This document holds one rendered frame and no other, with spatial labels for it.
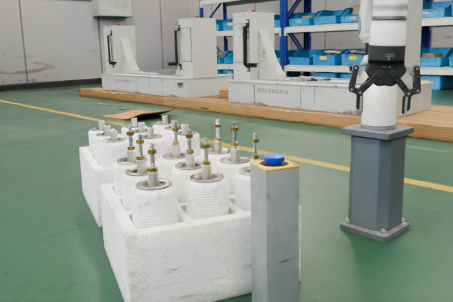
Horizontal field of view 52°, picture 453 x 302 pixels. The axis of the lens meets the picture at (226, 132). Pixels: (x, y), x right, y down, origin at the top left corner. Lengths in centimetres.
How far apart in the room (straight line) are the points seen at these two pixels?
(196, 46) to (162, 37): 422
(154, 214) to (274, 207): 25
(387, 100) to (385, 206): 29
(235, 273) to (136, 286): 21
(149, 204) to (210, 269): 19
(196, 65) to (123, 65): 137
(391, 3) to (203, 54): 345
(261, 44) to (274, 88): 46
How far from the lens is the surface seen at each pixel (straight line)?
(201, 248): 99
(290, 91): 343
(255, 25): 382
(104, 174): 146
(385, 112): 134
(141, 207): 98
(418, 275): 122
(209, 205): 100
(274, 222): 89
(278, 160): 87
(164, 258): 98
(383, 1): 104
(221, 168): 115
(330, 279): 116
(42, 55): 748
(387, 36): 103
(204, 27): 440
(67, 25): 765
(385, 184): 135
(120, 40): 550
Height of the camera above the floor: 53
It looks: 10 degrees down
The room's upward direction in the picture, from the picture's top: 1 degrees counter-clockwise
